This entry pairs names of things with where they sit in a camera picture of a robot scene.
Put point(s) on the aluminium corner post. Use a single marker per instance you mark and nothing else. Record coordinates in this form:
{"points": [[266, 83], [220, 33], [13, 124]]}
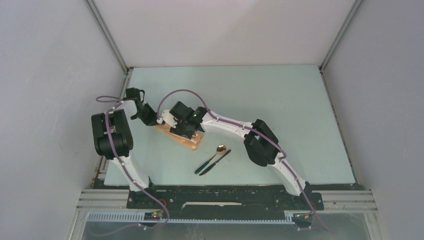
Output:
{"points": [[355, 8], [102, 25]]}

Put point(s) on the left side aluminium rail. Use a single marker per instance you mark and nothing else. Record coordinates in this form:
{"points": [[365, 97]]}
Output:
{"points": [[104, 166]]}

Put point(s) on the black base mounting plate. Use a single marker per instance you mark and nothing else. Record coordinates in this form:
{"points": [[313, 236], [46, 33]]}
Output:
{"points": [[177, 197]]}

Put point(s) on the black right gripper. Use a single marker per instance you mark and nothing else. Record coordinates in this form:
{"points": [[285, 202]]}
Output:
{"points": [[178, 130]]}

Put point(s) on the right aluminium corner post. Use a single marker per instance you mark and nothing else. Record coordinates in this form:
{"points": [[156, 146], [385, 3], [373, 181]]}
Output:
{"points": [[355, 8]]}

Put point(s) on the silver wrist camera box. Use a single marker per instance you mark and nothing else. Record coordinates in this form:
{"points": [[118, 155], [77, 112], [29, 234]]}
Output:
{"points": [[167, 118]]}

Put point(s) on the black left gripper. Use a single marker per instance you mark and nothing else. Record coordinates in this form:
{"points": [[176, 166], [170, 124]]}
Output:
{"points": [[152, 120]]}

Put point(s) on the black table knife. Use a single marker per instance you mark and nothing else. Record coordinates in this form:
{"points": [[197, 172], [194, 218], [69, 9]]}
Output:
{"points": [[215, 163]]}

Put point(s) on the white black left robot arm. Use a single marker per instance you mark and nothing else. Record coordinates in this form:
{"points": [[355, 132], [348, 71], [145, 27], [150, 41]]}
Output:
{"points": [[113, 139]]}

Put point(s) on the left aluminium corner post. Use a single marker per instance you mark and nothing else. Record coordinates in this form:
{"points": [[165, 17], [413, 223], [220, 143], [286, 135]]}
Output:
{"points": [[102, 25]]}

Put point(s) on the peach satin napkin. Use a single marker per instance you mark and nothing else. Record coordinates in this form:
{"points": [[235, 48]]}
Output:
{"points": [[191, 144]]}

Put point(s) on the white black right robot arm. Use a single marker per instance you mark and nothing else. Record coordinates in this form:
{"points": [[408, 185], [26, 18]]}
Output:
{"points": [[261, 144]]}

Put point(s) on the gold spoon dark handle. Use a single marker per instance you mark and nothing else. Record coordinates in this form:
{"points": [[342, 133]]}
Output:
{"points": [[221, 149]]}

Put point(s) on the grey slotted cable duct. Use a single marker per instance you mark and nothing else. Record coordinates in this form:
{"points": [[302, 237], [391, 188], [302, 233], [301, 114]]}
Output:
{"points": [[140, 217]]}

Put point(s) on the aluminium front frame rail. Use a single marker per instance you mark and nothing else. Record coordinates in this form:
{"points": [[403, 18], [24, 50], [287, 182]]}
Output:
{"points": [[334, 201]]}

